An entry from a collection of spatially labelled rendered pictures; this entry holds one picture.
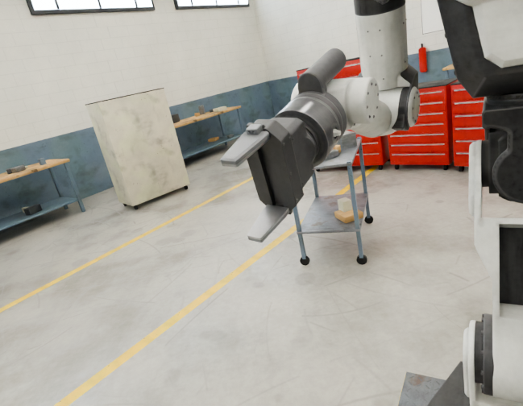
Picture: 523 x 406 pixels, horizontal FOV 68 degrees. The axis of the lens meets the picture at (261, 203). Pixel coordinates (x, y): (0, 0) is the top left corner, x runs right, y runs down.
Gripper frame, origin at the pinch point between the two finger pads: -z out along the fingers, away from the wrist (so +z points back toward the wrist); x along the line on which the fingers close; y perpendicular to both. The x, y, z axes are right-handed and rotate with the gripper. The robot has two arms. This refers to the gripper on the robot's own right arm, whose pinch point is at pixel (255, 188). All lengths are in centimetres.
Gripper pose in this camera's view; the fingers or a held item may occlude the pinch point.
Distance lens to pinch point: 44.5
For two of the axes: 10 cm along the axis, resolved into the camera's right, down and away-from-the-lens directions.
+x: -2.4, -7.9, -5.6
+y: 8.3, 1.3, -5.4
